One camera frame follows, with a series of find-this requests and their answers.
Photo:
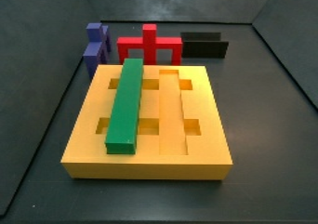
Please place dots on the yellow slotted board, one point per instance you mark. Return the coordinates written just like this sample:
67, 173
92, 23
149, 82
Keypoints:
181, 142

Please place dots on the long green block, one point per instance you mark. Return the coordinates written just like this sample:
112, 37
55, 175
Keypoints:
120, 139

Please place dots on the purple cross-shaped block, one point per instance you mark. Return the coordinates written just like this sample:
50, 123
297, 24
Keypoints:
99, 47

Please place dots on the red cross-shaped block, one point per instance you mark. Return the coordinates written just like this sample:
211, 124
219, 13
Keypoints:
150, 43

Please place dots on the black angled bracket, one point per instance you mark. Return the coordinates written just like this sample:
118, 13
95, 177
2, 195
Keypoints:
203, 45

